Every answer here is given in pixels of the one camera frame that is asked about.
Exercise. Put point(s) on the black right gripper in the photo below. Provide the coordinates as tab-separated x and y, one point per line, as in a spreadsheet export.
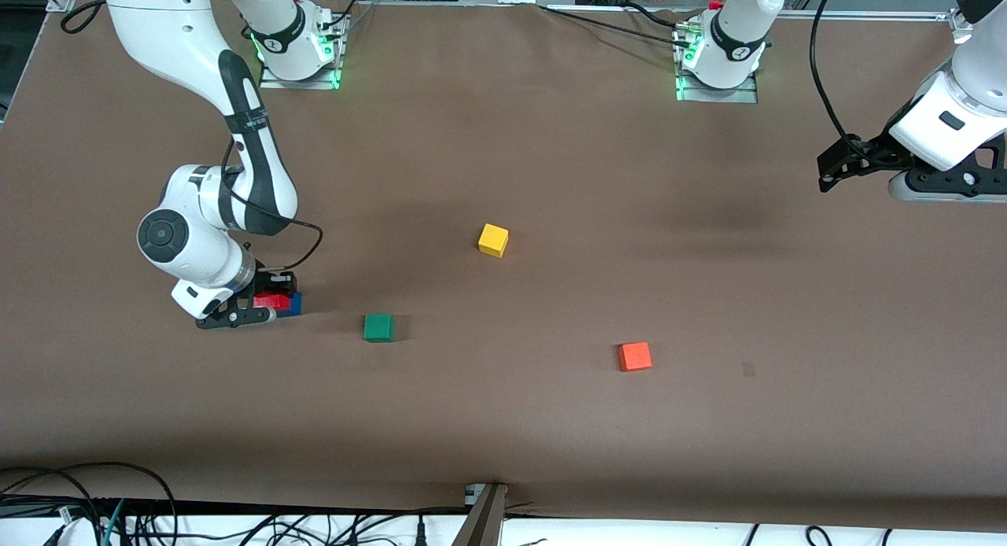
273	282

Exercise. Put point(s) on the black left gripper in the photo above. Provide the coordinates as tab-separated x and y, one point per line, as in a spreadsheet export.
872	153

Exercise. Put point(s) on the red wooden block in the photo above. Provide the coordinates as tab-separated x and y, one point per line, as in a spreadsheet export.
271	301

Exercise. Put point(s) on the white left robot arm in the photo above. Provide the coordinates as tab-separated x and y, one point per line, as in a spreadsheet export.
960	109

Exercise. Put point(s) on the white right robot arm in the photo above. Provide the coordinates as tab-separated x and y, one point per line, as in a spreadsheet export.
197	247

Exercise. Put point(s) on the blue wooden block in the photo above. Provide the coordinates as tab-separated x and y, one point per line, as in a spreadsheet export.
294	306

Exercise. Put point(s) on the green wooden block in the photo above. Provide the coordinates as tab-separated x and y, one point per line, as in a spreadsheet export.
378	327

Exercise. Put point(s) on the yellow wooden block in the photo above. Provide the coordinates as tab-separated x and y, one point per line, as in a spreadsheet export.
493	240

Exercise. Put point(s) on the orange wooden block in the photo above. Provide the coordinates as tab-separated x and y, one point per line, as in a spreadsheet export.
634	356

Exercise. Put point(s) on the brown table cover sheet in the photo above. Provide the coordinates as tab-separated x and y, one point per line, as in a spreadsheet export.
503	420

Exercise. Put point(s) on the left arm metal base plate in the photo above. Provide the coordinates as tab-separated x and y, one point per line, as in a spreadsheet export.
747	96

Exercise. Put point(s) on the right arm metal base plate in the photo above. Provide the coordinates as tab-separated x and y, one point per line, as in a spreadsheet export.
330	66

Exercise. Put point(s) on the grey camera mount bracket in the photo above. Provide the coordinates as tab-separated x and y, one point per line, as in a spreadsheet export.
481	518

